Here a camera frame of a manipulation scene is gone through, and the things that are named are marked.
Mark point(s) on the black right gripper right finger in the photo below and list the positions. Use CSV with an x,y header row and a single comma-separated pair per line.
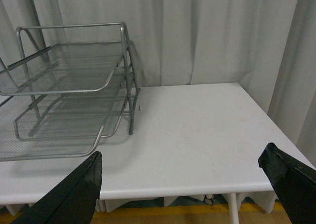
x,y
293,182

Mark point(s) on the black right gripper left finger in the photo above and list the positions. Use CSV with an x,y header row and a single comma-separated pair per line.
x,y
73,200

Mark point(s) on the silver mesh three-tier rack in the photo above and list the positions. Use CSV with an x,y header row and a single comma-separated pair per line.
x,y
64,96

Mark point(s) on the white table leg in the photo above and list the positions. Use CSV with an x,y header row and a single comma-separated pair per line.
x,y
233,210

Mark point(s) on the caster wheel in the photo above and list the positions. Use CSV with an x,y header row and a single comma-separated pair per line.
x,y
209,200

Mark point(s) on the white curtain backdrop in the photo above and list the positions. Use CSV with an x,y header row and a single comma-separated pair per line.
x,y
267,46

